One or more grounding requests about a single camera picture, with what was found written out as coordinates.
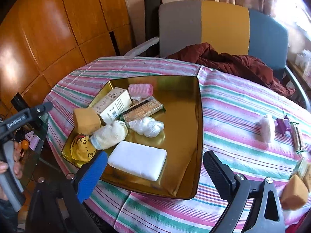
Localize pink hair roller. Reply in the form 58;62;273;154
128;84;153;98

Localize maroon crumpled cloth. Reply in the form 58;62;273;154
168;43;295;97

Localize white fluffy puff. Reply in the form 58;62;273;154
259;114;275;143

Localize wooden side desk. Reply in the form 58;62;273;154
287;60;311;91

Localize orange wooden wall panel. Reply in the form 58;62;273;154
1;0;135;117

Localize white plastic bag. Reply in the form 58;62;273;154
128;117;164;138

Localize black rolled mat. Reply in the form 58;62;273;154
144;0;163;57

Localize white medicine carton box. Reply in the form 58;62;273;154
92;87;132;125

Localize grey yellow blue armchair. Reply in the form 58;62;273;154
126;0;310;110

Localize oranges on side table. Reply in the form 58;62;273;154
21;139;30;150

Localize yellow knitted hat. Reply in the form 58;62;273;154
70;134;96;162

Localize gold rectangular tin box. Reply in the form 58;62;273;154
60;75;204;200

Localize person's left hand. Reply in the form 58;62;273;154
0;140;24;202

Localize cream sock ball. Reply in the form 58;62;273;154
90;120;128;150

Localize yellow cube sponge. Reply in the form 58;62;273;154
73;108;101;135

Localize small green white carton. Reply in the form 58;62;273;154
290;157;308;179

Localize yellow wedge sponge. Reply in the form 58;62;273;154
280;175;309;210

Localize white product boxes on desk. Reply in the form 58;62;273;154
295;50;311;76

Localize green cracker pack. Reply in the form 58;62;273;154
290;122;305;154
119;96;164;123

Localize white melamine sponge block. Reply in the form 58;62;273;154
107;141;167;181

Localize purple origami paper piece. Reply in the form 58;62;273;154
276;115;291;137

